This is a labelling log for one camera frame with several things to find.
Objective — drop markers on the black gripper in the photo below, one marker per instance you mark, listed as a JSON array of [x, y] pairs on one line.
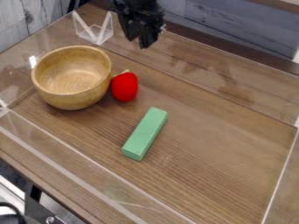
[[136, 11]]

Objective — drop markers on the red plush strawberry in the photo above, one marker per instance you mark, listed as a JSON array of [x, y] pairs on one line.
[[125, 86]]

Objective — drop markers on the clear acrylic corner stand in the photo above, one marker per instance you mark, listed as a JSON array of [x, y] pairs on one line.
[[94, 33]]

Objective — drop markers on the wooden bowl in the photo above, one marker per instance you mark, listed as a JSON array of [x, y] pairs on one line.
[[73, 76]]

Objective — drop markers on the green rectangular block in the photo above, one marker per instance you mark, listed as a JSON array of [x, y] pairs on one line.
[[145, 134]]

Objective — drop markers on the clear acrylic front barrier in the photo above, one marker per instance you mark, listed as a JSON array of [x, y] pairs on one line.
[[99, 196]]

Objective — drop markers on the black metal table frame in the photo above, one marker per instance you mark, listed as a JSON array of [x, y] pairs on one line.
[[21, 207]]

